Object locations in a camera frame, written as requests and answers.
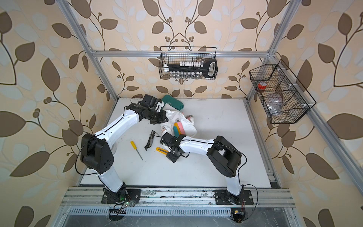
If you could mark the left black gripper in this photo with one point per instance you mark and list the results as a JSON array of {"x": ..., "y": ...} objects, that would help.
[{"x": 161, "y": 119}]

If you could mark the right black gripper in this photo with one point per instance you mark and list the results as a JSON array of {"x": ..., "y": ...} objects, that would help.
[{"x": 171, "y": 157}]

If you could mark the yellow black utility knife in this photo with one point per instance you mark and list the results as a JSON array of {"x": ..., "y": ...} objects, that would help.
[{"x": 162, "y": 150}]

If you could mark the small yellow utility knife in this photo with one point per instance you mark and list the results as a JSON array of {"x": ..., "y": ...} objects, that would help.
[{"x": 178, "y": 129}]

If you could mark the white printed tote bag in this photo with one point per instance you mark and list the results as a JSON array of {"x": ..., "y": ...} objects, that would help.
[{"x": 174, "y": 117}]

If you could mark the teal utility knife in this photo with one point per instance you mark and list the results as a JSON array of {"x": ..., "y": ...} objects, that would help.
[{"x": 175, "y": 132}]

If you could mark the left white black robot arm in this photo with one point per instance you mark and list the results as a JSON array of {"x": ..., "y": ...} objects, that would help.
[{"x": 96, "y": 149}]

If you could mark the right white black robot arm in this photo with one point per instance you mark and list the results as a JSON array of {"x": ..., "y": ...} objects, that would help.
[{"x": 227, "y": 159}]

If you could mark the black grey utility knife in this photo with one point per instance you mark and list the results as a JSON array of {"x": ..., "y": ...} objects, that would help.
[{"x": 150, "y": 140}]

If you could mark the green plastic tool case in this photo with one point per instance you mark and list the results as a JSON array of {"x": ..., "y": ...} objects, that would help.
[{"x": 173, "y": 102}]

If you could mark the clear tape roll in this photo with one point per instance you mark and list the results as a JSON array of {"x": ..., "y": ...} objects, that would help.
[{"x": 114, "y": 148}]

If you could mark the black socket bit set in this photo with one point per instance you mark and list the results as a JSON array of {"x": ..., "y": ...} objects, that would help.
[{"x": 205, "y": 69}]

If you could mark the red small item in basket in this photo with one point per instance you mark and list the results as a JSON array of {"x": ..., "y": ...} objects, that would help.
[{"x": 262, "y": 85}]

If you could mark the clear plastic bag in basket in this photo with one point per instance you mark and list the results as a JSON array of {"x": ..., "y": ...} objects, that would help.
[{"x": 274, "y": 103}]

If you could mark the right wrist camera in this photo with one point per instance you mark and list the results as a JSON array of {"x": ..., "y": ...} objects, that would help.
[{"x": 170, "y": 141}]

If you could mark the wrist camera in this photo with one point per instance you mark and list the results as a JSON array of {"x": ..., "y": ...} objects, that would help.
[
  {"x": 170, "y": 141},
  {"x": 152, "y": 102}
]

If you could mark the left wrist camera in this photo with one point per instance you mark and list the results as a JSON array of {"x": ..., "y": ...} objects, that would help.
[{"x": 152, "y": 102}]

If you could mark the yellow handle screwdriver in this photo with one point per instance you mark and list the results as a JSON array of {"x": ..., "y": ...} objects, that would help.
[{"x": 136, "y": 149}]

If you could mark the black wire basket centre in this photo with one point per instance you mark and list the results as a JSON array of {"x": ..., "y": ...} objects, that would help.
[{"x": 176, "y": 54}]

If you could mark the black wire basket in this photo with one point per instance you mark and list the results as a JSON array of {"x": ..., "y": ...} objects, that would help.
[
  {"x": 176, "y": 54},
  {"x": 297, "y": 100}
]

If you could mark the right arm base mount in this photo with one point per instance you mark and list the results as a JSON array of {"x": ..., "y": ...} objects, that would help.
[{"x": 234, "y": 197}]

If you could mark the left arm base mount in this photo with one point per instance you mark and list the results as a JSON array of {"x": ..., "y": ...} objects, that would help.
[{"x": 123, "y": 196}]

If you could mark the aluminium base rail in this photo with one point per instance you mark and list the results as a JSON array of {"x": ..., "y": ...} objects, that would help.
[{"x": 183, "y": 197}]

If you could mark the black wire basket right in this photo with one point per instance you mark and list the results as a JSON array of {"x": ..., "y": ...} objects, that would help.
[{"x": 297, "y": 100}]

